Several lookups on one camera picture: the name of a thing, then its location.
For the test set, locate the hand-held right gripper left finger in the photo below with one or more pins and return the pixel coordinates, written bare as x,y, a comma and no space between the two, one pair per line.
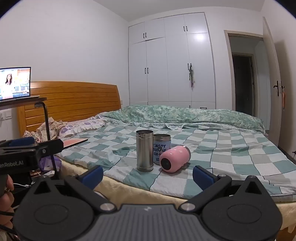
92,176

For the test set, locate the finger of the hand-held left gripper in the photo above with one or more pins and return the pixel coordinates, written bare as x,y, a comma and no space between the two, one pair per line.
49,147
22,141

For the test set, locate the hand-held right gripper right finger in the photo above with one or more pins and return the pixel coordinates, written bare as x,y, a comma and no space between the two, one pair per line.
203,177

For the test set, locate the pink cup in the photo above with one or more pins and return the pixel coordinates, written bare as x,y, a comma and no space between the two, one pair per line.
172,160

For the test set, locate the blue printed cup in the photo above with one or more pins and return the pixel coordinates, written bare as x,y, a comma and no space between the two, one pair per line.
161,148

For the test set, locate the stainless steel cup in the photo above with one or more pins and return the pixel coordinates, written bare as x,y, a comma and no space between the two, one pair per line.
144,153

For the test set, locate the person's left hand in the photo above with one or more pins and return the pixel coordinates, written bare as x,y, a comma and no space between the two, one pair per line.
8,184

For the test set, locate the purple bag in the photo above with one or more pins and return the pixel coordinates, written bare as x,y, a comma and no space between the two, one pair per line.
47,163

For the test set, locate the pile of light clothes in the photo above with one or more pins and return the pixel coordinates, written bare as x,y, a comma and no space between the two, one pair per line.
54,128

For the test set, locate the pink flat notebook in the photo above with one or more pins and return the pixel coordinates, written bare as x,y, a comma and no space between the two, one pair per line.
74,143

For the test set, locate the purple floral pillow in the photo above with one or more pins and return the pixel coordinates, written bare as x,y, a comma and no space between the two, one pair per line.
78,126

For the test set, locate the black stand table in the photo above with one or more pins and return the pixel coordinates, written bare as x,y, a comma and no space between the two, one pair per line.
23,102

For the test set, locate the green checked blanket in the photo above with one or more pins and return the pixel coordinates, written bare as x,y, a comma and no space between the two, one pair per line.
231,148

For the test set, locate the yellow bed sheet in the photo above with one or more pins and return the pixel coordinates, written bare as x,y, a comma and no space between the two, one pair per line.
129,192

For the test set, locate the wooden headboard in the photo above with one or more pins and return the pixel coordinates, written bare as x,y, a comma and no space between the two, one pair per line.
81,99

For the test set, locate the green floral quilt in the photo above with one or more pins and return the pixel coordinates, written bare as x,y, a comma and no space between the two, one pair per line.
185,115

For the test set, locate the hanging ornament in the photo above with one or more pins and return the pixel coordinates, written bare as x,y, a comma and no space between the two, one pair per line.
191,75

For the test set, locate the orange hanging tag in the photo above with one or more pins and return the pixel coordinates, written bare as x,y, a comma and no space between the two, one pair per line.
283,100

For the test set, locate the white wardrobe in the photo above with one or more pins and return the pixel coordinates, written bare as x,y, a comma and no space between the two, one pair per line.
166,69

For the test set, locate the white door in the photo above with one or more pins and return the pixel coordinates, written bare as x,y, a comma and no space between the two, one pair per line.
274,64

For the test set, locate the white wall socket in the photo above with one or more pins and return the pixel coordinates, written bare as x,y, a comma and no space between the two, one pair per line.
5,115

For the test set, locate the white door frame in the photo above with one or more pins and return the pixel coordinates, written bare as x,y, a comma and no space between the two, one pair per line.
229,69

